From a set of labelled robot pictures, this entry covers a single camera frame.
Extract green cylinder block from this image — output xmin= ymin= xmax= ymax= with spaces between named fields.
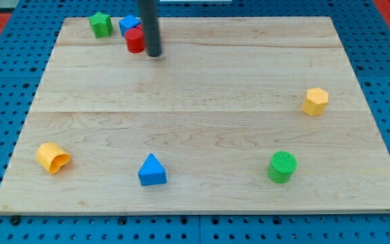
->
xmin=267 ymin=151 xmax=298 ymax=184

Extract yellow hexagon block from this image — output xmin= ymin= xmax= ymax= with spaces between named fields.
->
xmin=301 ymin=87 xmax=329 ymax=116

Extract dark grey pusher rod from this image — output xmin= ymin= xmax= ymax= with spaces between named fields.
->
xmin=137 ymin=0 xmax=163 ymax=58

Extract green star block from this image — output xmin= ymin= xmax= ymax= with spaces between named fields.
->
xmin=88 ymin=12 xmax=113 ymax=38

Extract wooden board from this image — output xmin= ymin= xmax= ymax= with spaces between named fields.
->
xmin=0 ymin=17 xmax=390 ymax=216

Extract red block behind cylinder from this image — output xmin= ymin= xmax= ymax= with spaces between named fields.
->
xmin=136 ymin=24 xmax=143 ymax=31

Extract blue triangle block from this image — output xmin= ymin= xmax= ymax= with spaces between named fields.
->
xmin=137 ymin=153 xmax=167 ymax=186

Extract blue cube block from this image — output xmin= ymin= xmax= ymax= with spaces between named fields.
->
xmin=118 ymin=15 xmax=141 ymax=37

